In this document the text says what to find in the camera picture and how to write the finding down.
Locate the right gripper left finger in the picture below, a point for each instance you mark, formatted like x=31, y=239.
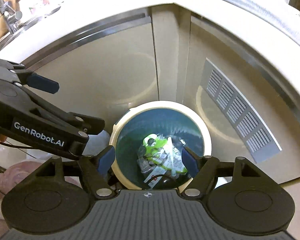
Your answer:
x=58, y=194

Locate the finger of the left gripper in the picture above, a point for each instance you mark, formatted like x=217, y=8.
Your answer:
x=42, y=83

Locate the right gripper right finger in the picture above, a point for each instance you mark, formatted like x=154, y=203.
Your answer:
x=238, y=195

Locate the green clear snack wrapper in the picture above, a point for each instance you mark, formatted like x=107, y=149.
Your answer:
x=159, y=151

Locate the steel kitchen faucet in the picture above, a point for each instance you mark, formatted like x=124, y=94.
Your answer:
x=11, y=16

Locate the round beige trash bin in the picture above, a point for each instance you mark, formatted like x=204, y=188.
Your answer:
x=157, y=117

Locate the cabinet vent grille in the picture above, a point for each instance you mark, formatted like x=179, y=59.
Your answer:
x=244, y=119

